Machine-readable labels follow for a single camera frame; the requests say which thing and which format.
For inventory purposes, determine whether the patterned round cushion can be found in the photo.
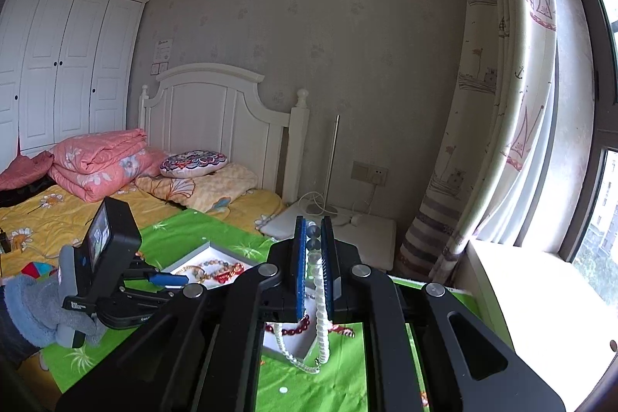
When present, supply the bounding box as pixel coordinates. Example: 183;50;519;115
160;151;228;178

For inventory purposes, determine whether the white pearl necklace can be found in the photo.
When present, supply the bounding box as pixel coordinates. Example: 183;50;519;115
273;219;332;375

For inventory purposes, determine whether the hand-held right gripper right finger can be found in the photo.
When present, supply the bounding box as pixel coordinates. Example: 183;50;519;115
319;215;567;412

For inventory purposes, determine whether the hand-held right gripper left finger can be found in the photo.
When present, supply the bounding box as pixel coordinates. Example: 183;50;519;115
55;215;310;412

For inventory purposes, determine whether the white bed headboard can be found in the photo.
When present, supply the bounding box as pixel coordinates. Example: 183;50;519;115
138;63;310;205

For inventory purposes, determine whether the black cloth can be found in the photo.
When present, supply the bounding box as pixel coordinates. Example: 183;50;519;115
0;183;56;209

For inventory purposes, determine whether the multicoloured bead bracelet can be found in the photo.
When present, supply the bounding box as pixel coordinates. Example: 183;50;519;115
190;258;242;282

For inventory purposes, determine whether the brown bead bracelet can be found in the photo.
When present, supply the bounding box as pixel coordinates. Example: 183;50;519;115
263;314;311;338

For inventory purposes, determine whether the yellow floral bedsheet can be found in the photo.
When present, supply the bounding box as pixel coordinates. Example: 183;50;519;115
0;187;285;278

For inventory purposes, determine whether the yellow printed pillow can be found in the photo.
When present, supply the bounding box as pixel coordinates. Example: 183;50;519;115
135;163;259;214

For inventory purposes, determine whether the white nightstand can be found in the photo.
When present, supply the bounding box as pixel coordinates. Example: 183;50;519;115
258;202;397;273

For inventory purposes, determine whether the person's left hand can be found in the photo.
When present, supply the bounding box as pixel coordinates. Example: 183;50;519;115
4;273;109;349

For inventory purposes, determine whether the white wardrobe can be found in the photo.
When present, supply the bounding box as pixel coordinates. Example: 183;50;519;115
0;0;150;157

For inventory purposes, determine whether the window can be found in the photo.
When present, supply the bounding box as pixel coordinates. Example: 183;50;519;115
545;0;618;355

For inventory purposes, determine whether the red cord bracelet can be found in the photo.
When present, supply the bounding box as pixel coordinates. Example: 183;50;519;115
215;264;248;286

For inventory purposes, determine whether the colourful striped toy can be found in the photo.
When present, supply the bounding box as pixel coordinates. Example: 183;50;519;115
22;262;58;281

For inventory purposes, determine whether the white cable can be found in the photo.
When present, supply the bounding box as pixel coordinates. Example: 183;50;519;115
298;192;339;218

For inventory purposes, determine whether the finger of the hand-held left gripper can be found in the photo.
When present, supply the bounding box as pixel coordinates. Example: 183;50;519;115
116;288;194;307
124;264;190;288

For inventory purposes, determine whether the white window sill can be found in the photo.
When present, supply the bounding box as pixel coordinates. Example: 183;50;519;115
456;238;618;357

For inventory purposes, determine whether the wall socket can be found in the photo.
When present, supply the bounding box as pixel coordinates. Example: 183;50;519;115
351;161;389;186

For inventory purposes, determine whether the pink floral quilt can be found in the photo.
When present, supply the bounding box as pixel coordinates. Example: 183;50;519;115
48;128;167;203

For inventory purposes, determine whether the grey white cardboard box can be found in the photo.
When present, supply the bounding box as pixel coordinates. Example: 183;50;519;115
161;241;368;363

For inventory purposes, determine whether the person's left forearm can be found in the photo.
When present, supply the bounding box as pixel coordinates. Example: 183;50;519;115
0;284;40;369

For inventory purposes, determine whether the metal rod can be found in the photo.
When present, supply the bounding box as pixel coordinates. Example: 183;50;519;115
324;115;341;217

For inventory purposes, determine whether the dark pink cloth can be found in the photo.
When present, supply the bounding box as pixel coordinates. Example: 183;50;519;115
0;150;55;191

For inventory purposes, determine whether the striped printed curtain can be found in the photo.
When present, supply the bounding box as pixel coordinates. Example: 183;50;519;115
403;0;558;282

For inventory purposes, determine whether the green printed blanket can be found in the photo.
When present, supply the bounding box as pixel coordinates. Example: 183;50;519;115
46;209;479;412

